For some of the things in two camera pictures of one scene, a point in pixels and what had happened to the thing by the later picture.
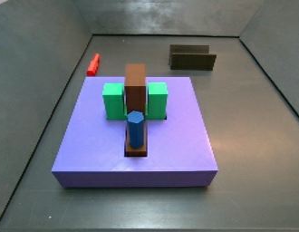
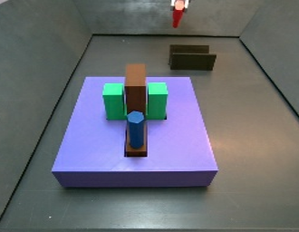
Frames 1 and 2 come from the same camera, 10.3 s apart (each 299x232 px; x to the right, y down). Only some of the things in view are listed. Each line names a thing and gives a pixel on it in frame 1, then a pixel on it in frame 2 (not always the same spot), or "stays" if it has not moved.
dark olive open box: x=190 y=57 stays
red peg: x=93 y=65 -> x=177 y=13
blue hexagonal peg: x=135 y=118 stays
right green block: x=155 y=101 stays
